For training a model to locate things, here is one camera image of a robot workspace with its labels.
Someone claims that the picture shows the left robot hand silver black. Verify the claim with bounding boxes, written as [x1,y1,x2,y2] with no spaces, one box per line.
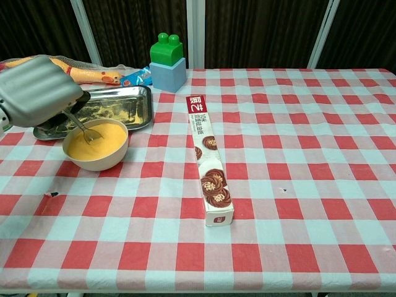
[0,54,91,131]

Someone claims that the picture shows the metal spoon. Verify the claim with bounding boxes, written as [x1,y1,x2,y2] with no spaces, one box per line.
[61,110,103,145]

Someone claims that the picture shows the beige bowl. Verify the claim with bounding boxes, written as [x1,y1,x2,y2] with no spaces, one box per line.
[62,118,129,172]

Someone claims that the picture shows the yellow rubber chicken toy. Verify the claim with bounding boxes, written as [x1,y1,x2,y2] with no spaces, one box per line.
[0,56,122,87]

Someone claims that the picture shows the dark curtain divider panel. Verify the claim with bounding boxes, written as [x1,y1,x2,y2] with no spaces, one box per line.
[69,0,199,69]
[0,0,101,67]
[308,0,396,70]
[185,0,341,70]

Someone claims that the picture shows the stainless steel tray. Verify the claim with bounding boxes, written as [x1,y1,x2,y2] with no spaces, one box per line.
[33,85,153,141]

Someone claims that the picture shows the blue snack packet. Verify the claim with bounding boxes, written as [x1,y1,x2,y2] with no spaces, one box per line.
[119,66,153,88]

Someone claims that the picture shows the light blue cube block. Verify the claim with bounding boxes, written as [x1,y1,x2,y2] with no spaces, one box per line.
[148,57,187,93]

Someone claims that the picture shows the green building block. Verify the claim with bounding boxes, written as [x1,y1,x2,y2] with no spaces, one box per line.
[150,32,183,67]

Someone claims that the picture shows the long baking paper box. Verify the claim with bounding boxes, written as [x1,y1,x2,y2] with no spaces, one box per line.
[185,95,235,228]

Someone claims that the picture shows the red white checkered tablecloth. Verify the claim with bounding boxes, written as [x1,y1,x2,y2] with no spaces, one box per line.
[0,66,396,292]

